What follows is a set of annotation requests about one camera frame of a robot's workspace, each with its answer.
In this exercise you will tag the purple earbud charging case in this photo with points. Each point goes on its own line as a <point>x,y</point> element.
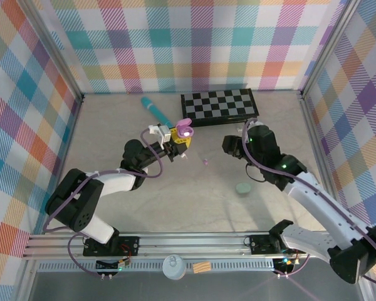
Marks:
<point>184,125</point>

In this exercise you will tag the green earbud charging case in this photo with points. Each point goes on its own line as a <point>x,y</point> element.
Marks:
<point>243,188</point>

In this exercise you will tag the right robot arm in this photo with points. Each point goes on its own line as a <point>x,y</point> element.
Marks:
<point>316,200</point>

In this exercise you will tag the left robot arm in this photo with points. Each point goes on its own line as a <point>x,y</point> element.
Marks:
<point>112,180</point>

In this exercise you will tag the teal pen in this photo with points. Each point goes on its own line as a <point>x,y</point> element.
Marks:
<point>153,108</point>

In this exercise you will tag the black folding chessboard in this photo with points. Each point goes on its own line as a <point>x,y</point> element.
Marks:
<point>219,106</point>

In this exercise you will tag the small controller circuit board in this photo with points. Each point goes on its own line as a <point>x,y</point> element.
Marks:
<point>285,263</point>
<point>108,265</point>

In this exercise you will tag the white round cap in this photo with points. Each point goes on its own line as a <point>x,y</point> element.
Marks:
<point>174,269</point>

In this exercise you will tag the small wooden tag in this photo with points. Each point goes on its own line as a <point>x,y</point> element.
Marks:
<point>201,266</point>

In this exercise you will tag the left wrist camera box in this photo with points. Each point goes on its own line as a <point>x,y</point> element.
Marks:
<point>163,133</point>

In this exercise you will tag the aluminium side rail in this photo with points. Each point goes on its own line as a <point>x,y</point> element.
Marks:
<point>65,150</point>
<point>318,141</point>

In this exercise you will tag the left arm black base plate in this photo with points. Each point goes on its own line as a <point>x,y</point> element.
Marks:
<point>134,239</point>

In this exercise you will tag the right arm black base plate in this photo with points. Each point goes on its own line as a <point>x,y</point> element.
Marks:
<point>260,243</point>

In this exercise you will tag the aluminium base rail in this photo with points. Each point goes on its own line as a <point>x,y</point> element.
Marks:
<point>191,243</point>

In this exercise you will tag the aluminium frame post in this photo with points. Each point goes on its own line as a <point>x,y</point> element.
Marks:
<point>54,50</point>
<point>328,47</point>

